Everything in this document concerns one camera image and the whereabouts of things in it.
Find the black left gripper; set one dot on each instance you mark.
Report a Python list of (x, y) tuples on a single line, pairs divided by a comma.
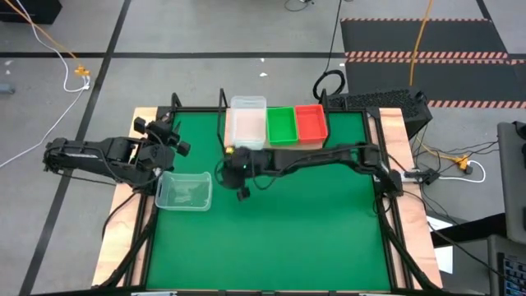
[(161, 132)]

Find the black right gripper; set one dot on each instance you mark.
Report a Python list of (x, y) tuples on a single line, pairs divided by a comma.
[(240, 170)]

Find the red plastic basket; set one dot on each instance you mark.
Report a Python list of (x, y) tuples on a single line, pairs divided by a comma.
[(311, 123)]

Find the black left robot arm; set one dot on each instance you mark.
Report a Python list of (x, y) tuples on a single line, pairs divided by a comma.
[(102, 154)]

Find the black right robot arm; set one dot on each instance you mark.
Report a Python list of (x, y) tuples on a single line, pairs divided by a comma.
[(312, 158)]

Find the green table mat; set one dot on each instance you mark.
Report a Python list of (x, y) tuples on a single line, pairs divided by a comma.
[(267, 238)]

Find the black perforated computer tower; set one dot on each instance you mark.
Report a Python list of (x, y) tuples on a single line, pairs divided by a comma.
[(382, 103)]

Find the black box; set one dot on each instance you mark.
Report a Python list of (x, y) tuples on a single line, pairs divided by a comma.
[(29, 10)]

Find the black hazard-striped floor mat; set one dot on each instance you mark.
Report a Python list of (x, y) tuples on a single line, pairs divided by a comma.
[(419, 37)]

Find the white paper sheet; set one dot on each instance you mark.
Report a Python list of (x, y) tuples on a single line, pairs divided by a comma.
[(441, 246)]

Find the grey desk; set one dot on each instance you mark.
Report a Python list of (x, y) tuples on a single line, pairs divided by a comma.
[(511, 185)]

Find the dark grey equipment case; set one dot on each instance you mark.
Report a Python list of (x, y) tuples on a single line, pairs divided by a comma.
[(493, 267)]

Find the black keyboard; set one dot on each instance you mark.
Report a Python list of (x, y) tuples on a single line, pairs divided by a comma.
[(513, 275)]

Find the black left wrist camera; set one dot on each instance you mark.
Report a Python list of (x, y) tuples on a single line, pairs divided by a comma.
[(139, 124)]

